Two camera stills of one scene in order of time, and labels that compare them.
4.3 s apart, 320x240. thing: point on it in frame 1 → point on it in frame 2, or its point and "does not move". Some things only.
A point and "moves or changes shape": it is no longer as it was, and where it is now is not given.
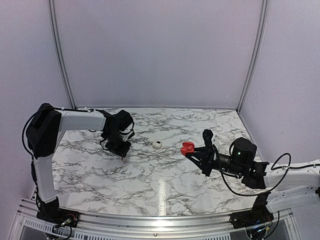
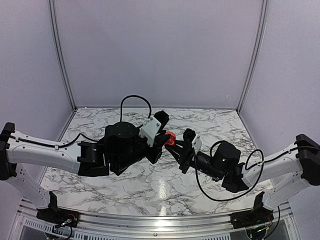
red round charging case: [187, 147] moves or changes shape
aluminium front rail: [25, 225] does not move
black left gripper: [121, 152] → [154, 157]
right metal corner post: [264, 7] does not move
